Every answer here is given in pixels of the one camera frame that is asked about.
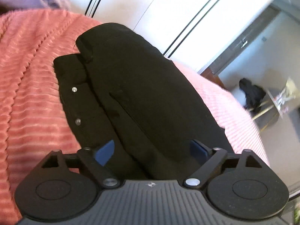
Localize white wardrobe with black lines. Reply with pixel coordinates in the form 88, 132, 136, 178
71, 0, 273, 72

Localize black clothing pile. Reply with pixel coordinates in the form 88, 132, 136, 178
239, 78, 266, 113

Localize round white side table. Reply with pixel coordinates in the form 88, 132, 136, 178
250, 88, 283, 120

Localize pink ribbed bedspread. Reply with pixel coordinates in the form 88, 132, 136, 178
1, 9, 269, 224

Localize items on side table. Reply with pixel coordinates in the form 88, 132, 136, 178
274, 78, 299, 114

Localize dark wooden door frame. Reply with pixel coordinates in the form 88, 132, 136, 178
199, 5, 280, 77

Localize black pants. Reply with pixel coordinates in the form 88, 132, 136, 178
54, 23, 233, 180

